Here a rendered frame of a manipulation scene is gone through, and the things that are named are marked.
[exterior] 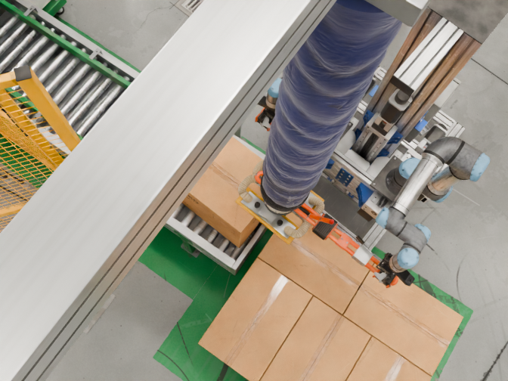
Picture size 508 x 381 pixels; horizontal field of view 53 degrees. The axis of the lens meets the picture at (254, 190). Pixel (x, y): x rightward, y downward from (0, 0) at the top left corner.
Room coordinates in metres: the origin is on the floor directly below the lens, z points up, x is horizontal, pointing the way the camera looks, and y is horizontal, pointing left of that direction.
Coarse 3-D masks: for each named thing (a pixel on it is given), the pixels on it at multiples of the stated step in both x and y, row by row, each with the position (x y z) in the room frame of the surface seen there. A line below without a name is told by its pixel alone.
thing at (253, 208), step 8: (248, 192) 0.76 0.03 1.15; (240, 200) 0.71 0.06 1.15; (256, 200) 0.72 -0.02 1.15; (248, 208) 0.68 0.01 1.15; (256, 208) 0.68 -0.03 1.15; (256, 216) 0.64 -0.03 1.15; (280, 216) 0.66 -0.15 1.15; (264, 224) 0.61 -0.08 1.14; (272, 224) 0.62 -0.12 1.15; (280, 224) 0.62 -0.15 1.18; (288, 224) 0.63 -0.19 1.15; (280, 232) 0.59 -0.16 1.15; (288, 240) 0.55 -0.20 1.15
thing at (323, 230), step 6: (324, 216) 0.66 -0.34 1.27; (318, 222) 0.63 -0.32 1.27; (324, 222) 0.64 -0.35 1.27; (336, 222) 0.64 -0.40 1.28; (312, 228) 0.61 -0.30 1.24; (318, 228) 0.60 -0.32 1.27; (324, 228) 0.61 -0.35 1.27; (330, 228) 0.61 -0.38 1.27; (318, 234) 0.58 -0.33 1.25; (324, 234) 0.58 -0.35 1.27
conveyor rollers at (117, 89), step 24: (24, 24) 1.86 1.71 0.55; (0, 48) 1.65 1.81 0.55; (24, 48) 1.70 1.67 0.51; (48, 48) 1.71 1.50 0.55; (0, 72) 1.49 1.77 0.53; (48, 72) 1.54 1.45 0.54; (96, 72) 1.59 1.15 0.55; (72, 96) 1.40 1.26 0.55; (96, 96) 1.43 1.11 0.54; (72, 120) 1.23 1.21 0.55; (192, 216) 0.74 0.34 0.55
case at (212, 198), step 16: (240, 144) 1.09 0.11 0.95; (224, 160) 0.98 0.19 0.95; (240, 160) 0.99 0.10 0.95; (256, 160) 1.01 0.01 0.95; (208, 176) 0.87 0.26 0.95; (224, 176) 0.89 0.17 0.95; (240, 176) 0.90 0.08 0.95; (192, 192) 0.77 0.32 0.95; (208, 192) 0.79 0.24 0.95; (224, 192) 0.80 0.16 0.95; (256, 192) 0.83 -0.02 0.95; (192, 208) 0.77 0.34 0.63; (208, 208) 0.70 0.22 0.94; (224, 208) 0.71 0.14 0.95; (240, 208) 0.73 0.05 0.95; (224, 224) 0.65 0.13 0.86; (240, 224) 0.64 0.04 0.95; (256, 224) 0.73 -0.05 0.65; (240, 240) 0.60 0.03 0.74
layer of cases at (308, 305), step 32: (288, 256) 0.60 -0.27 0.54; (320, 256) 0.63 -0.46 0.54; (256, 288) 0.38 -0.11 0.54; (288, 288) 0.41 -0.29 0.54; (320, 288) 0.44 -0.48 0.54; (352, 288) 0.47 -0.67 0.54; (384, 288) 0.50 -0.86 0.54; (416, 288) 0.53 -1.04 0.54; (224, 320) 0.17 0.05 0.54; (256, 320) 0.20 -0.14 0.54; (288, 320) 0.23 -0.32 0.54; (320, 320) 0.26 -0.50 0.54; (352, 320) 0.29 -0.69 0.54; (384, 320) 0.32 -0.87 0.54; (416, 320) 0.35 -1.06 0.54; (448, 320) 0.38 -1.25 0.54; (224, 352) 0.00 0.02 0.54; (256, 352) 0.03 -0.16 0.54; (288, 352) 0.05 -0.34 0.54; (320, 352) 0.08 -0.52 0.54; (352, 352) 0.11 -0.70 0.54; (384, 352) 0.14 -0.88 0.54; (416, 352) 0.17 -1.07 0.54
